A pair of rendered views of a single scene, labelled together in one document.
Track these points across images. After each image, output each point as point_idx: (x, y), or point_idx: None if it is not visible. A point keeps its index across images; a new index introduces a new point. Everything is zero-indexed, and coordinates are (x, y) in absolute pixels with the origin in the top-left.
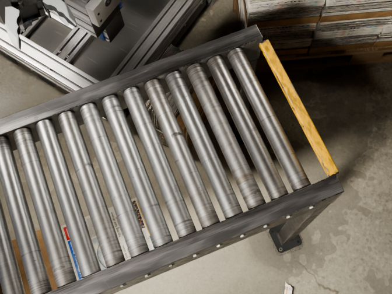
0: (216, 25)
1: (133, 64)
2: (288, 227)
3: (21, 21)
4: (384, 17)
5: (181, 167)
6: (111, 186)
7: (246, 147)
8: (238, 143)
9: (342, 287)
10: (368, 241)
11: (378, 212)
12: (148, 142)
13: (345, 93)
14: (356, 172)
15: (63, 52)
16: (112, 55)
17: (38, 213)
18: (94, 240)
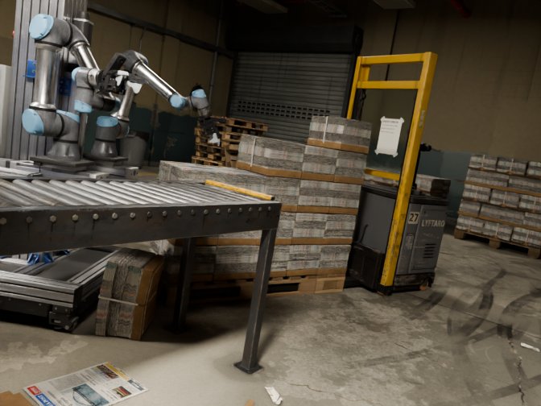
0: None
1: (88, 275)
2: (252, 317)
3: (116, 84)
4: (253, 246)
5: (187, 194)
6: (149, 192)
7: None
8: (182, 331)
9: (309, 383)
10: (309, 361)
11: (305, 349)
12: (163, 188)
13: (245, 308)
14: (277, 335)
15: (21, 271)
16: (65, 275)
17: (103, 192)
18: (67, 391)
